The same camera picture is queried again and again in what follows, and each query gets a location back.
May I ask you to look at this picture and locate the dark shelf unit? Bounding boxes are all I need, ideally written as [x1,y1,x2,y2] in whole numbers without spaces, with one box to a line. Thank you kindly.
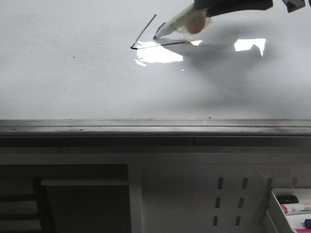
[0,164,131,233]

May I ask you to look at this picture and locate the black capped marker in tray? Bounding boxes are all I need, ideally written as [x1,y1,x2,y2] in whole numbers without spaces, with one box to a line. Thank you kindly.
[276,195,299,204]

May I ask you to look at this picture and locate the blue capped marker in tray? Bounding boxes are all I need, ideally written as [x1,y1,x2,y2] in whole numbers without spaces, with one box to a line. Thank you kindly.
[304,218,311,229]

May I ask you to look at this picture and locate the white whiteboard with aluminium frame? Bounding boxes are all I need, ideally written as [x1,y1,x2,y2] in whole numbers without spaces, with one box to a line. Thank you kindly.
[0,0,311,147]

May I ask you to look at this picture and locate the red white marker in tray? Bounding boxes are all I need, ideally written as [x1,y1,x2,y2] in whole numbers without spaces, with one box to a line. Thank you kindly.
[280,203,311,216]

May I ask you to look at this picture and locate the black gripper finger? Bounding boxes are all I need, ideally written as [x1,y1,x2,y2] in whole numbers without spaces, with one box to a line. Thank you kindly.
[194,0,273,17]
[283,0,306,13]

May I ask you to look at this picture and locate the white plastic marker tray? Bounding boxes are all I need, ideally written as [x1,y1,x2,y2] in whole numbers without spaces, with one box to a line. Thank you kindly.
[265,188,311,233]

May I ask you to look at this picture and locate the pink marker in tray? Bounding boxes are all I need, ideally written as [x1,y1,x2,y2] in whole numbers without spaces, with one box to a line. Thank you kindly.
[293,229,311,233]

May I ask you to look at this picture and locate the white pegboard panel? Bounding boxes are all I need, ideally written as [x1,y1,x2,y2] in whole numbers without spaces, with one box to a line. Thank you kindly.
[141,152,311,233]

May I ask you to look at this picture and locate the white black-tipped whiteboard marker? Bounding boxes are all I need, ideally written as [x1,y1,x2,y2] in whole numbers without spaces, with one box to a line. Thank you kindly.
[153,3,212,39]

